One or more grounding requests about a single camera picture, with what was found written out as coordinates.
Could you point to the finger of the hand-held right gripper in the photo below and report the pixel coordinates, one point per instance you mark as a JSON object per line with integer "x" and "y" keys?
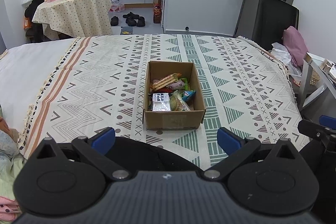
{"x": 312, "y": 129}
{"x": 328, "y": 119}

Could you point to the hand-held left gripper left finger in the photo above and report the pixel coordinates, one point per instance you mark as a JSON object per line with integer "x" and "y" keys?
{"x": 103, "y": 138}

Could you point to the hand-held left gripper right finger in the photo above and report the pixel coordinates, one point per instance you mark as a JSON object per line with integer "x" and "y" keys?
{"x": 228, "y": 140}

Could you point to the brown cardboard box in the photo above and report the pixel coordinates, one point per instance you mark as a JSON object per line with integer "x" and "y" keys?
{"x": 173, "y": 120}

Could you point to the blue candy packet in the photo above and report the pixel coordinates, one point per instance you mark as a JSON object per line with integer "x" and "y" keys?
{"x": 189, "y": 95}

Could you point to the bread packet green print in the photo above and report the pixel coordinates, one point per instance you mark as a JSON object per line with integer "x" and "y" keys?
{"x": 178, "y": 103}

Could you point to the white snack packet black label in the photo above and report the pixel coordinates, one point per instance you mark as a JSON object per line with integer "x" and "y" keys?
{"x": 160, "y": 103}

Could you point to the green candy packet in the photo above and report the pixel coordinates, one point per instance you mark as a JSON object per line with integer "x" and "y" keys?
{"x": 185, "y": 83}

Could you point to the purple bun packet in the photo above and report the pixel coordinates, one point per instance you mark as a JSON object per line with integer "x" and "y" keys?
{"x": 175, "y": 85}

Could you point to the orange cracker packet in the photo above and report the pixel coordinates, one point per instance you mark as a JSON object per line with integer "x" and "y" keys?
{"x": 164, "y": 81}

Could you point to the person's right leg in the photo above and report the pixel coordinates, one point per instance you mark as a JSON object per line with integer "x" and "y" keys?
{"x": 315, "y": 161}

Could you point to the grey side table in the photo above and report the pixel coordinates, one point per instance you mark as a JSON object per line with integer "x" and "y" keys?
{"x": 307, "y": 82}

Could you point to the woven basket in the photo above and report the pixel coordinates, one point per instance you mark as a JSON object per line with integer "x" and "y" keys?
{"x": 315, "y": 77}

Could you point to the wooden tray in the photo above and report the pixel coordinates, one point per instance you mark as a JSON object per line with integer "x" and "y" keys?
{"x": 328, "y": 66}

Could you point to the patterned bed blanket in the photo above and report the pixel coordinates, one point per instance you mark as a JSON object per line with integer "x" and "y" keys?
{"x": 236, "y": 69}

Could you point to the white cloth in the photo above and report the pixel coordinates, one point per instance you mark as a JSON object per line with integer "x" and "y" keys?
{"x": 281, "y": 53}

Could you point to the pink cloth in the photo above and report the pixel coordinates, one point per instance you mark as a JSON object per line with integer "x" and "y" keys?
{"x": 295, "y": 43}

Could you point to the white bed sheet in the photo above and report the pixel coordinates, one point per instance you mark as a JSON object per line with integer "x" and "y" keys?
{"x": 31, "y": 69}

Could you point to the yellow paper scrap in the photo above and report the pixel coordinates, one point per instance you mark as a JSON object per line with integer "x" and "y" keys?
{"x": 126, "y": 32}

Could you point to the black upright panel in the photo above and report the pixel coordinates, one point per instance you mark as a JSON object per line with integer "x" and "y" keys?
{"x": 275, "y": 22}

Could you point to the black slipper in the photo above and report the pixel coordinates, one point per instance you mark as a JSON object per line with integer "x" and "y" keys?
{"x": 141, "y": 22}
{"x": 130, "y": 15}
{"x": 130, "y": 21}
{"x": 114, "y": 21}

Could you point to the round table dotted cloth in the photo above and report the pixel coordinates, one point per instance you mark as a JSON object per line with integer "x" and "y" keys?
{"x": 76, "y": 14}

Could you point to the pink plastic bag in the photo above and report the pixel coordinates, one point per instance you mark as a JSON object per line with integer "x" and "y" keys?
{"x": 117, "y": 6}

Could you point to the brown drink bottle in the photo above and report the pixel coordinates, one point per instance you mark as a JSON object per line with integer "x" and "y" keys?
{"x": 157, "y": 14}

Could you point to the orange bag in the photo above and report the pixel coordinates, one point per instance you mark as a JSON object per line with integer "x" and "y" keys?
{"x": 27, "y": 23}

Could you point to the black bag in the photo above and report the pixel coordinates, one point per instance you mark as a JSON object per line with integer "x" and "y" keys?
{"x": 34, "y": 6}

